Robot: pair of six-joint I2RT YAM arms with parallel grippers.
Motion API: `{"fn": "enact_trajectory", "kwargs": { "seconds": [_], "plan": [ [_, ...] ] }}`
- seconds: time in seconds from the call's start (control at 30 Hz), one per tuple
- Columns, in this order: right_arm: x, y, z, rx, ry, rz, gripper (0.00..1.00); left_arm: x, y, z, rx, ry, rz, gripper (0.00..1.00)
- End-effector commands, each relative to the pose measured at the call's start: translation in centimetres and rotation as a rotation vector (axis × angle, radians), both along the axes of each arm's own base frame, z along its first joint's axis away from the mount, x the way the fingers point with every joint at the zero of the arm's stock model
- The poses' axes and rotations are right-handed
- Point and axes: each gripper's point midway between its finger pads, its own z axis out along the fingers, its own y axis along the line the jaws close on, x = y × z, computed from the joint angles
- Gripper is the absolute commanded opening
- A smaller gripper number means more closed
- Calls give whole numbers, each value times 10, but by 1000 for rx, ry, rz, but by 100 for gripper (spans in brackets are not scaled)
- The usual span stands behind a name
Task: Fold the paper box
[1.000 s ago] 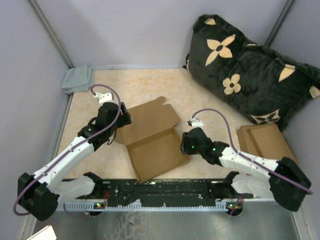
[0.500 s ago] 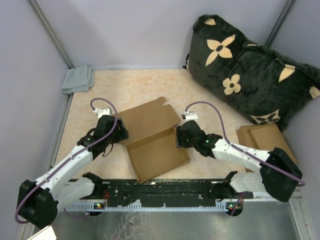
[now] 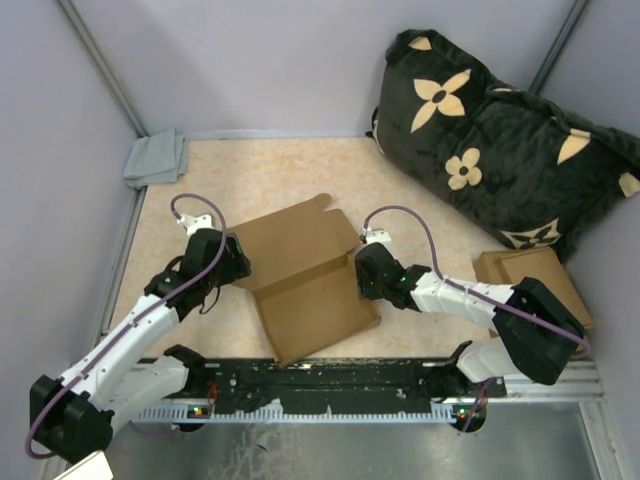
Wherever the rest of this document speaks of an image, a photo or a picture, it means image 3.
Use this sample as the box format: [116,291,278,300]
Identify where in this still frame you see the large folded cardboard box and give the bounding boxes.
[472,251,594,341]

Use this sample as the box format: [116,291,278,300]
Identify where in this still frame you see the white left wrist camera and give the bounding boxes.
[177,213,215,237]

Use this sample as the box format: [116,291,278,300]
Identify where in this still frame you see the white perforated cable duct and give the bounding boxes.
[134,401,457,424]

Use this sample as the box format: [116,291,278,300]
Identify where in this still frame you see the white sheet corner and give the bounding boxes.
[55,451,114,480]

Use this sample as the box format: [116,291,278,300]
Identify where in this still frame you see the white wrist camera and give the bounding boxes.
[360,227,392,247]
[177,213,215,237]

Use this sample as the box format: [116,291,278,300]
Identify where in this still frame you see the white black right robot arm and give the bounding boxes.
[355,243,586,396]

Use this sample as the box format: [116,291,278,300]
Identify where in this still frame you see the brown cardboard box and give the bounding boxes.
[231,193,381,366]

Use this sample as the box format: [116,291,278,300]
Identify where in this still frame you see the black floral plush pillow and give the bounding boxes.
[371,29,639,259]

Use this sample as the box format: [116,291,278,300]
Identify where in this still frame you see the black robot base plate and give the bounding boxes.
[170,358,506,414]

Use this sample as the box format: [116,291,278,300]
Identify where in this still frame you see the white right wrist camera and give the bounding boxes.
[360,227,392,247]

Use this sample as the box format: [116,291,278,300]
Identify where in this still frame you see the grey folded cloth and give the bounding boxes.
[123,129,188,189]

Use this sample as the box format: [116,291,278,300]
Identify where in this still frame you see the small folded cardboard box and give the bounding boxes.
[497,248,595,329]

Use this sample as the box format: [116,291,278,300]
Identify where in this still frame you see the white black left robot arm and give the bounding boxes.
[25,227,251,464]

